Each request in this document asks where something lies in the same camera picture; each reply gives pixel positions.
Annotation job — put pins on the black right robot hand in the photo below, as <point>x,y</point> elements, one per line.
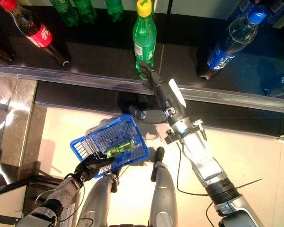
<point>168,99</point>

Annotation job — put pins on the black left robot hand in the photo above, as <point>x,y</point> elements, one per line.
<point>92,165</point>

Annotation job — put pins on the blue plastic shopping basket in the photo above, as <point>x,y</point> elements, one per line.
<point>118,132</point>

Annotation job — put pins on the green Sprite bottle yellow cap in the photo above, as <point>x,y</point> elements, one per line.
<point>120,147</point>
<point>114,9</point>
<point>66,11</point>
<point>144,40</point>
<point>85,10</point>

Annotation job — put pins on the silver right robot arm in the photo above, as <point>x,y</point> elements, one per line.
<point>203,158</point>

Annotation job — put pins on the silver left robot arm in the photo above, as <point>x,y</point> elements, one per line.
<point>61,191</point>

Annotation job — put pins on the black shelf with clear strip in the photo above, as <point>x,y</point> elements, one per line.
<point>97,54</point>
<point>180,59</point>

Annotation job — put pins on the black base shelf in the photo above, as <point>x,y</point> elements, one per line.
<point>85,94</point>

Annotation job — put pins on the cola bottle red cap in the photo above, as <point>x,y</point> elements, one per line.
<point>38,35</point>
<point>2,52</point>

